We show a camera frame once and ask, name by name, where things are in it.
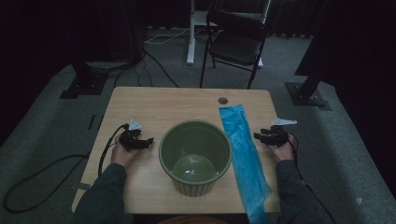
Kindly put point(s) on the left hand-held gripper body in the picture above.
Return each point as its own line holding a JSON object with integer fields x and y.
{"x": 130, "y": 141}

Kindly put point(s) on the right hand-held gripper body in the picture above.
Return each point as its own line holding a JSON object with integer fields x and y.
{"x": 277, "y": 137}

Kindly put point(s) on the blue plastic bag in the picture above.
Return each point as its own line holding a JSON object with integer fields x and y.
{"x": 246, "y": 155}

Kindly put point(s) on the green plastic bin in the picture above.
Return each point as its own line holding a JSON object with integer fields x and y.
{"x": 186, "y": 140}

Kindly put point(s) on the person's right hand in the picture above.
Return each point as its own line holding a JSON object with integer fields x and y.
{"x": 284, "y": 152}

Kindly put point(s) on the person's left hand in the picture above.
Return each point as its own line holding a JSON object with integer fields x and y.
{"x": 123, "y": 157}

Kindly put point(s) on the black floor tape strip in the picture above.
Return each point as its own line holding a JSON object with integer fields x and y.
{"x": 91, "y": 122}

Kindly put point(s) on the black stand base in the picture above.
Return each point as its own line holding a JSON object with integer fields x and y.
{"x": 306, "y": 93}
{"x": 84, "y": 85}

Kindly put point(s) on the grey tape piece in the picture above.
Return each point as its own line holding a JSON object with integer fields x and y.
{"x": 83, "y": 186}

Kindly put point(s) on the black folding chair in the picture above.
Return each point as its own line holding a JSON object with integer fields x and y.
{"x": 236, "y": 46}

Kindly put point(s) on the dark curtain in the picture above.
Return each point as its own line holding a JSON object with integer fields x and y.
{"x": 289, "y": 18}

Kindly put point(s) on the white desk frame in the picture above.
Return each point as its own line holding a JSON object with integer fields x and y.
{"x": 191, "y": 46}

